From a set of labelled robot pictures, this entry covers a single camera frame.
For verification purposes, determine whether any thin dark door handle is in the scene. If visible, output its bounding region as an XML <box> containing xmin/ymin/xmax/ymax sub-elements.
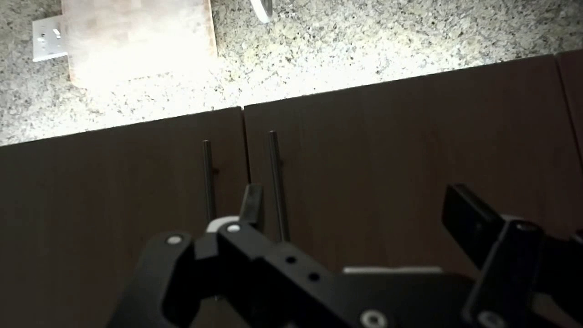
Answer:
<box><xmin>202</xmin><ymin>138</ymin><xmax>221</xmax><ymax>228</ymax></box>
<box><xmin>266</xmin><ymin>127</ymin><xmax>292</xmax><ymax>244</ymax></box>

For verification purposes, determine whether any light wooden cutting board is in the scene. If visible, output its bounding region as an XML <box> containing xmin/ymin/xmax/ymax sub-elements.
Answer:
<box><xmin>62</xmin><ymin>0</ymin><xmax>219</xmax><ymax>87</ymax></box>

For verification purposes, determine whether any steel gooseneck faucet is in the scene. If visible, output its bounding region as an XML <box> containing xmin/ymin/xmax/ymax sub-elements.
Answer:
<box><xmin>250</xmin><ymin>0</ymin><xmax>273</xmax><ymax>25</ymax></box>

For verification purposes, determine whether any brown cabinet door grey inside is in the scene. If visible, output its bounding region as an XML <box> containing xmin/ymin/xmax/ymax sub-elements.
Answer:
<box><xmin>0</xmin><ymin>107</ymin><xmax>248</xmax><ymax>328</ymax></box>

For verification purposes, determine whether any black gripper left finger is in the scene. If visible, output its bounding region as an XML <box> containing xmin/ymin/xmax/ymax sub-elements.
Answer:
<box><xmin>108</xmin><ymin>182</ymin><xmax>390</xmax><ymax>328</ymax></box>

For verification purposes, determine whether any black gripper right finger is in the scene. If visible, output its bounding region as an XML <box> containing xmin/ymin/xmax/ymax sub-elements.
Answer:
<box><xmin>441</xmin><ymin>182</ymin><xmax>583</xmax><ymax>328</ymax></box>

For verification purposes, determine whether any small white wall outlet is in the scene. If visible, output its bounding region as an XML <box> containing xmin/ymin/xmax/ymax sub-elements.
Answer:
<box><xmin>31</xmin><ymin>14</ymin><xmax>69</xmax><ymax>64</ymax></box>

